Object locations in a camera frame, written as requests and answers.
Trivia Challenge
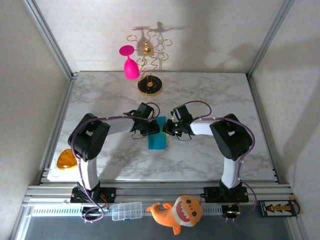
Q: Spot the black power distribution board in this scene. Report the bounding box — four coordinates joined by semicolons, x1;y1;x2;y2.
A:
257;199;297;218

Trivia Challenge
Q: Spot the orange translucent plate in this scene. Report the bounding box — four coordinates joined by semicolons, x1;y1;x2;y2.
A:
56;148;78;171

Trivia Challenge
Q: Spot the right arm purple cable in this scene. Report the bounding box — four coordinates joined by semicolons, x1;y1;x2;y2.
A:
183;100;258;222

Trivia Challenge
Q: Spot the black controller box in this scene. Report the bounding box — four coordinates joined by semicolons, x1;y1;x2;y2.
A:
221;203;242;221
81;206;107;221

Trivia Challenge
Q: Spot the clear plastic compartment box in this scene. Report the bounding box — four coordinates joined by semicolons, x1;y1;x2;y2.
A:
111;201;143;222

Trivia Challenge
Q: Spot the grey slotted cable duct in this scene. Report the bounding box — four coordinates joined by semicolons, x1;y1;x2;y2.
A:
31;203;224;217

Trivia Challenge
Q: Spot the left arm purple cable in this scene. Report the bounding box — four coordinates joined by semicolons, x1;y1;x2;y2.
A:
70;101;161;224

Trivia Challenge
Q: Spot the aluminium side frame rail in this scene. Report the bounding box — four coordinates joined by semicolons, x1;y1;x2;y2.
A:
247;74;283;185
37;74;76;186

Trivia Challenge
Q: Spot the aluminium frame post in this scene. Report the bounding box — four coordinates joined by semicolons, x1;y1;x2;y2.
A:
23;0;78;79
246;0;296;79

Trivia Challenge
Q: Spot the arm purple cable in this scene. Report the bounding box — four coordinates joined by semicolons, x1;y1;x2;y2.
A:
183;100;258;222
70;101;161;224

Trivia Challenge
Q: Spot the orange shark plush toy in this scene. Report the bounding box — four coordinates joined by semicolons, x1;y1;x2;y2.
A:
146;194;204;236

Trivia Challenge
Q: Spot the pink wine glass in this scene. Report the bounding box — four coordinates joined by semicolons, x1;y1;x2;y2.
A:
118;44;141;81

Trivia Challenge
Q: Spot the aluminium front frame rail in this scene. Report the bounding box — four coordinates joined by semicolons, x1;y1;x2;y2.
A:
22;182;294;207

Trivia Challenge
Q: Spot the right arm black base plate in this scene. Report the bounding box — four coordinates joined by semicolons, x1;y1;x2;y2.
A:
203;186;250;204

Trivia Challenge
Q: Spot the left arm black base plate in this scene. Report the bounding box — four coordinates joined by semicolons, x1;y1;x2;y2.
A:
69;186;117;204

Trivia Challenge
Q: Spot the blue paper sheet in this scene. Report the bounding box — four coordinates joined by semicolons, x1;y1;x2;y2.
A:
147;116;168;151

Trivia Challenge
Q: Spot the gold wire glass rack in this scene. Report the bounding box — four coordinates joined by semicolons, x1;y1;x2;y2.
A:
126;29;174;97

